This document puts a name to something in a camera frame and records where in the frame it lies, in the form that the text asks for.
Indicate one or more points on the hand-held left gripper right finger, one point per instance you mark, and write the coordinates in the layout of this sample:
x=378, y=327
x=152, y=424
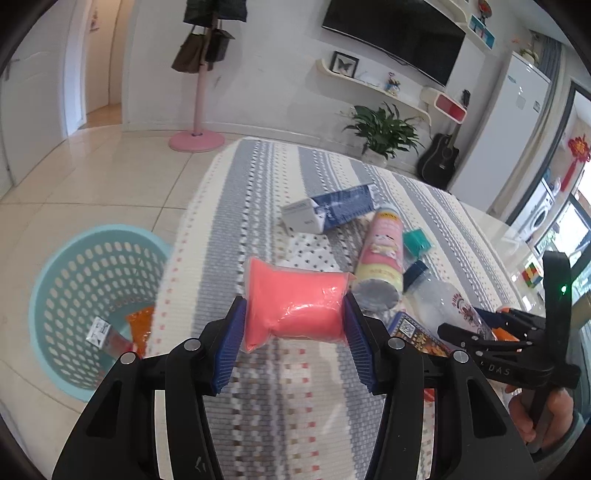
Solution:
x=360, y=347

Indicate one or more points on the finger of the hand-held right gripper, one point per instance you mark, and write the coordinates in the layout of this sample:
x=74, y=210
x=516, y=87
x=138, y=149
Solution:
x=512, y=321
x=461, y=339

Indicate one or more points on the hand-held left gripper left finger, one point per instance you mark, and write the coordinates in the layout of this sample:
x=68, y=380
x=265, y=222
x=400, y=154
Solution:
x=227, y=347

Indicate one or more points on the pink plastic packet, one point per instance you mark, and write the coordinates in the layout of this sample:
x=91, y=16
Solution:
x=295, y=304

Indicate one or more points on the teal plastic laundry basket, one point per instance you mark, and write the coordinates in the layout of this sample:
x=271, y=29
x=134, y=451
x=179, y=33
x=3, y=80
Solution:
x=69, y=295

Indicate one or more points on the person's right forearm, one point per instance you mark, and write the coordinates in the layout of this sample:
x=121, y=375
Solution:
x=577, y=429

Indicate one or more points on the person's right hand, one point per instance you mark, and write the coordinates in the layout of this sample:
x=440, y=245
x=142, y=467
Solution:
x=561, y=410

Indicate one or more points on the clear plastic bottle blue cap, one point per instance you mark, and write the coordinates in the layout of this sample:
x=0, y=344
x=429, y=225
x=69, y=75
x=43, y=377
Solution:
x=438, y=300

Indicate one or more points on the dark snack packet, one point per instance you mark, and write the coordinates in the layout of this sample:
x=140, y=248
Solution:
x=415, y=334

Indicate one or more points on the colourful puzzle cube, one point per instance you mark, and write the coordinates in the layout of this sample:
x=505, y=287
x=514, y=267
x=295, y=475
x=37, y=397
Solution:
x=532, y=274

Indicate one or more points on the striped grey white tablecloth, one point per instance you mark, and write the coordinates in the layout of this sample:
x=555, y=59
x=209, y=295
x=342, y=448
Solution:
x=277, y=415

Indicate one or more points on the orange packet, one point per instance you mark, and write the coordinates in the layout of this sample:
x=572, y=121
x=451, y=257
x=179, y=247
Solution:
x=141, y=328

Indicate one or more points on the pink cylindrical snack can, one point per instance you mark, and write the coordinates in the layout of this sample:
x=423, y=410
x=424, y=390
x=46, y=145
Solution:
x=382, y=249

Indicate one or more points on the white dotted wrapper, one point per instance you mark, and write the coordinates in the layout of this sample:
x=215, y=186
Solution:
x=311, y=253

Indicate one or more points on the white washing machine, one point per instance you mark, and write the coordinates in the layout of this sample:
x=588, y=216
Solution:
x=538, y=217

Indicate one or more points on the small teal box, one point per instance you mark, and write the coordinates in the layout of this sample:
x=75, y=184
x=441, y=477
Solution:
x=417, y=241

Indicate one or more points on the small white box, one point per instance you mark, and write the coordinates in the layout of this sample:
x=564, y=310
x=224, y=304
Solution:
x=99, y=332

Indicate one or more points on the blue and white carton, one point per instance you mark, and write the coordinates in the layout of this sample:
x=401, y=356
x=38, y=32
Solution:
x=332, y=207

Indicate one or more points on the black acoustic guitar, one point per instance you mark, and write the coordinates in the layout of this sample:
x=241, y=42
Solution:
x=438, y=159

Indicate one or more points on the white refrigerator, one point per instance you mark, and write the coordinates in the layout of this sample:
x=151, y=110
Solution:
x=503, y=138

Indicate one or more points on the pink coat rack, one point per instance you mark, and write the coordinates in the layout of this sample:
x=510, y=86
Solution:
x=198, y=134

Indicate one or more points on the green potted plant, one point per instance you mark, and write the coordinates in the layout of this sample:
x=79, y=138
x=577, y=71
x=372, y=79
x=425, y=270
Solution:
x=383, y=131

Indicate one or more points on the small flower ornament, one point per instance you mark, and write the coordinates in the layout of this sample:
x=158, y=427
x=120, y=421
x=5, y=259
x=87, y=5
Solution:
x=393, y=85

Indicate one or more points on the grey curtain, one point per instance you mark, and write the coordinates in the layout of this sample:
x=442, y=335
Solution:
x=550, y=57

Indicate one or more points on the small potted plant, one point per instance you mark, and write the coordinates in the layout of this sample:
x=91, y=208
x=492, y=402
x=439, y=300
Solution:
x=530, y=53

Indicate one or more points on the framed butterfly picture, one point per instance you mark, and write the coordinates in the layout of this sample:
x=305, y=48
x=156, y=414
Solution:
x=344, y=64

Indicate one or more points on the brown bag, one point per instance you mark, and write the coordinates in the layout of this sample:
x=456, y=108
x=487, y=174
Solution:
x=188, y=53

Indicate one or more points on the black bag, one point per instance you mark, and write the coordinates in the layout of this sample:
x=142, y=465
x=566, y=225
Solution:
x=218, y=44

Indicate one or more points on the black television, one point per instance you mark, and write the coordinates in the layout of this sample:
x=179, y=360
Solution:
x=397, y=32

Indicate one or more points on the white door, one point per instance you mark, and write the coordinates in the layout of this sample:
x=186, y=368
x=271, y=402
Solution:
x=32, y=101

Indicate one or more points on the dark green coat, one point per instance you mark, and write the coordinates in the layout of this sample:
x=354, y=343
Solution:
x=214, y=10

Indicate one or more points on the red knot wall decoration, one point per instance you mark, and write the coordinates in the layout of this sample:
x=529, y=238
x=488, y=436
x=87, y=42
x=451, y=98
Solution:
x=579, y=150

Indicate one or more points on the red and white wall cabinet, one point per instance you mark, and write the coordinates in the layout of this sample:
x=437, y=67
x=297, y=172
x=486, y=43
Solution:
x=445, y=107

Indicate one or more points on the white curved wall shelf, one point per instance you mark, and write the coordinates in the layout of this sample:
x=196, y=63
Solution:
x=369, y=85

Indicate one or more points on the white upper wall shelf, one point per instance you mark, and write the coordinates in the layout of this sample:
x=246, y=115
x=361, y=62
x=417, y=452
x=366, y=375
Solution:
x=475, y=27

